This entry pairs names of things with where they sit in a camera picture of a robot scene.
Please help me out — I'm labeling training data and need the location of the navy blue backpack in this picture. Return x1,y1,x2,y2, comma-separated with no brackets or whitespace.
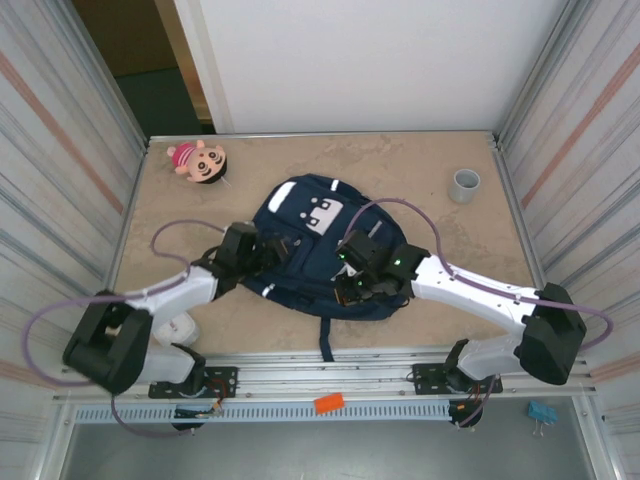
238,173,409,364

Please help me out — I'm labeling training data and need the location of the plush doll pink striped shirt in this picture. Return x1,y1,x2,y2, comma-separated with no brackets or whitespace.
166,139,231,185

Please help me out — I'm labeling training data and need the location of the orange block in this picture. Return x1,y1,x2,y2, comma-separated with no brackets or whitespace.
313,393,347,415

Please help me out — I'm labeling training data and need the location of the grey cup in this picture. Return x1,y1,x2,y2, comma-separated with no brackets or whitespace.
452,168,481,204

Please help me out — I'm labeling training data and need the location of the blue binder clip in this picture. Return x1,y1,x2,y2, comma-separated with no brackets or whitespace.
527,399,559,437

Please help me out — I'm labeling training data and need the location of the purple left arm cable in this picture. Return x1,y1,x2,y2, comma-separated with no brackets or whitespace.
24,219,231,439

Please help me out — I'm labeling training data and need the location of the aluminium rail frame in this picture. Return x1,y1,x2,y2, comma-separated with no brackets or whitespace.
52,349,600,405

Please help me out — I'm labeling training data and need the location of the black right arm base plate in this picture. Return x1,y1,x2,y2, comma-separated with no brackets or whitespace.
410,360,503,396

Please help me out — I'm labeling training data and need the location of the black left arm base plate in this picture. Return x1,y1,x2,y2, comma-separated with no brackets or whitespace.
148,366,240,400

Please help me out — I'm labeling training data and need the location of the grey slotted cable tray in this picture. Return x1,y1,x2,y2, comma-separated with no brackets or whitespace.
73,402,454,424

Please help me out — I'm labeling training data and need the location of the white door frame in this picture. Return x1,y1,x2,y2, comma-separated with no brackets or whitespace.
153,0,236,136

